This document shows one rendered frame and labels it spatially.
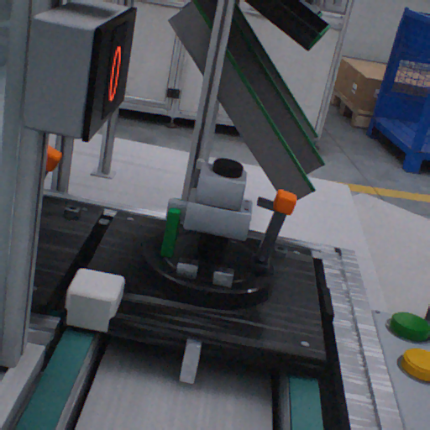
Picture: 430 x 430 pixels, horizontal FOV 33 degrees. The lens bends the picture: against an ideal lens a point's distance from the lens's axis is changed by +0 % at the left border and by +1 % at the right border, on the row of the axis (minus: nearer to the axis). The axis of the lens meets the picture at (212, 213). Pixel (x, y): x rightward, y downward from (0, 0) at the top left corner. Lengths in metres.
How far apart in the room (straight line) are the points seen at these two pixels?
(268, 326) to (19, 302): 0.24
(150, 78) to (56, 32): 4.28
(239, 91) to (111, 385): 0.42
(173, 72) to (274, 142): 3.81
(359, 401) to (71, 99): 0.36
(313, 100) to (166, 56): 1.02
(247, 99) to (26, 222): 0.45
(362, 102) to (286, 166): 4.93
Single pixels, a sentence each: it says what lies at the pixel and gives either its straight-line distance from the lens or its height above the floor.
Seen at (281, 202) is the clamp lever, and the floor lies 1.07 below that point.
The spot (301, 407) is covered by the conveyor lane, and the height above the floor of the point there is 0.95.
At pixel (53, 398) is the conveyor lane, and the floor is 0.95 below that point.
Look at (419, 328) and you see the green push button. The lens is 0.76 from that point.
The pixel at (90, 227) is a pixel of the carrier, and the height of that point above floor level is 0.97.
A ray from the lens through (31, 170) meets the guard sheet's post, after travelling 0.52.
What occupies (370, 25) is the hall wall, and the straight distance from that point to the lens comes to 9.64.
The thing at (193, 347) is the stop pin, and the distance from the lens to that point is 0.64.
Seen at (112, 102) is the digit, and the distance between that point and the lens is 0.51.
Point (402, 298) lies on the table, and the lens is 1.09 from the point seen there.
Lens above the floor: 1.31
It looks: 22 degrees down
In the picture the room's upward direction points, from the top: 12 degrees clockwise
